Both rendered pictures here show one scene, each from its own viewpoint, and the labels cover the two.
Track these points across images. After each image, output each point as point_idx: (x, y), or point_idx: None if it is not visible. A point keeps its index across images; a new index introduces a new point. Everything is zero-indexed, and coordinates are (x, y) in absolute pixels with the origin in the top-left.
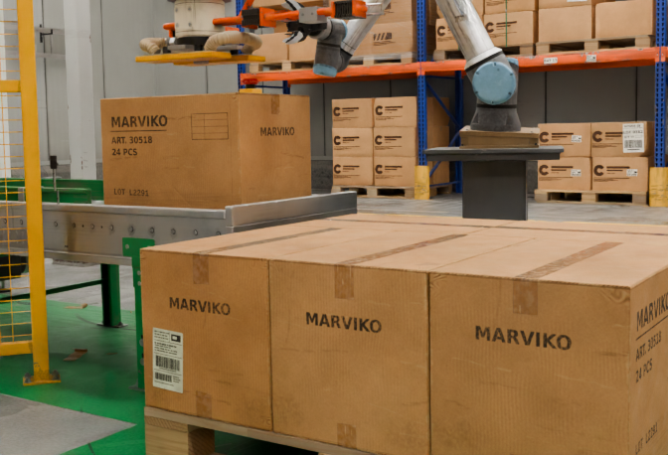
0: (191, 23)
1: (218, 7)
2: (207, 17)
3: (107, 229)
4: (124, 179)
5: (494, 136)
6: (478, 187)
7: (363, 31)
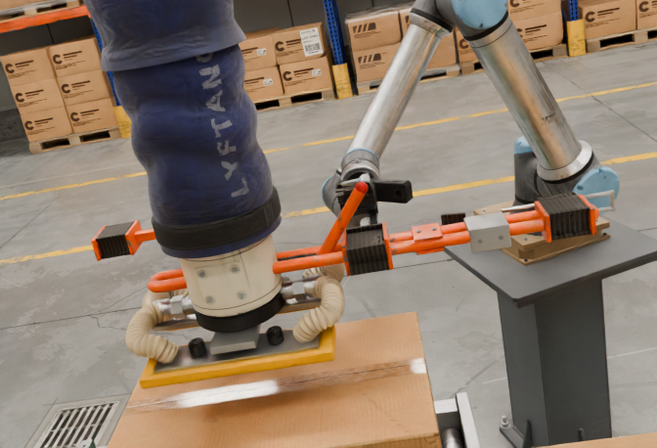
0: (244, 292)
1: (271, 240)
2: (265, 269)
3: None
4: None
5: (562, 240)
6: (552, 303)
7: (382, 150)
